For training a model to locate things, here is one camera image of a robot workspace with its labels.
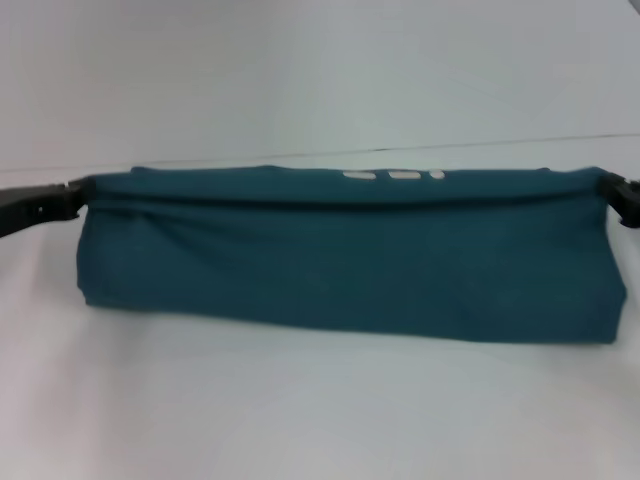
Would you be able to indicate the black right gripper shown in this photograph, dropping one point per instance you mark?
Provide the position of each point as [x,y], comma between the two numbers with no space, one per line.
[631,205]

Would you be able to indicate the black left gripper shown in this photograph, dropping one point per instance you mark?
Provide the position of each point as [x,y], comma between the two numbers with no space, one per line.
[30,207]

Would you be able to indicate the teal blue shirt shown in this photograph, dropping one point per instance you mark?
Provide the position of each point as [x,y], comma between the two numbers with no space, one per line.
[350,250]

